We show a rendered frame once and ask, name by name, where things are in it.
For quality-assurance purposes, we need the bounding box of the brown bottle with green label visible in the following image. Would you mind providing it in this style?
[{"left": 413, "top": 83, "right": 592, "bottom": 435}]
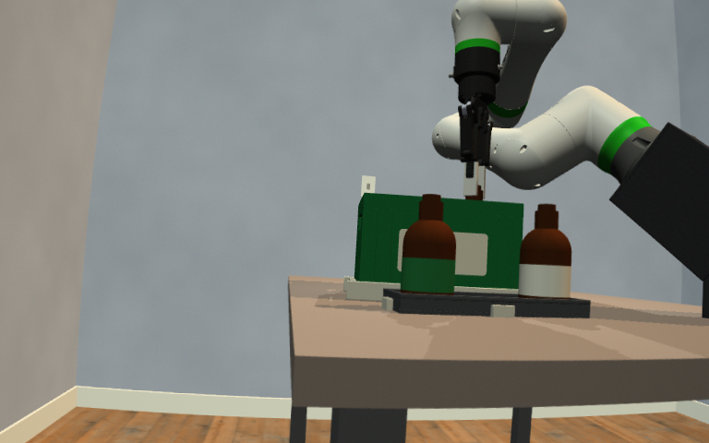
[{"left": 401, "top": 194, "right": 456, "bottom": 295}]

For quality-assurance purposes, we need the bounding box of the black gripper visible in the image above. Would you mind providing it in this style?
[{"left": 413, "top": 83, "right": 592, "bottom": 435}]
[{"left": 458, "top": 78, "right": 496, "bottom": 198}]

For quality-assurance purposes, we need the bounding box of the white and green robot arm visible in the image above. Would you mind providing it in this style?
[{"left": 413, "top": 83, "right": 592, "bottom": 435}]
[{"left": 432, "top": 0, "right": 661, "bottom": 190}]

